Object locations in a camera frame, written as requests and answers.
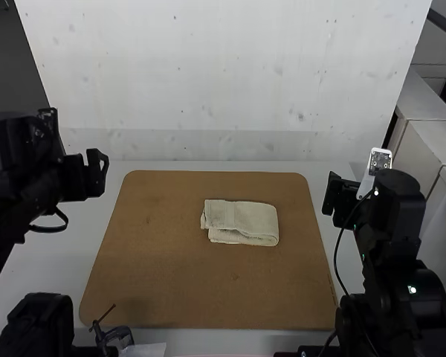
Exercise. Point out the cork mat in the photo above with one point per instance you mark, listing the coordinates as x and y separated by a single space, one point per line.
171 260

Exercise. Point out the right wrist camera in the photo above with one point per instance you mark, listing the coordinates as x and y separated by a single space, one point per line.
379 160

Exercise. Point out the black clamp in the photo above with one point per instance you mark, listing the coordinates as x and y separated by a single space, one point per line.
104 334

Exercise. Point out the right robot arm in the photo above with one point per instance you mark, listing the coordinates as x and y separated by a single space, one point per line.
397 212

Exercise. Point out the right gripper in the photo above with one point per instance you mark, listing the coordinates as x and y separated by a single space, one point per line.
340 201

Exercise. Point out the pale towel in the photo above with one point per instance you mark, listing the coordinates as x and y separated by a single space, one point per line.
241 223

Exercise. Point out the white cabinet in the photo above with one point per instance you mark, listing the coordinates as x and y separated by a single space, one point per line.
423 130

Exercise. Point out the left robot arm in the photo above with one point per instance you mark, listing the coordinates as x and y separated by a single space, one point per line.
7 197

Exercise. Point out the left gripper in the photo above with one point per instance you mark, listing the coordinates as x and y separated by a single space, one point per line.
80 178

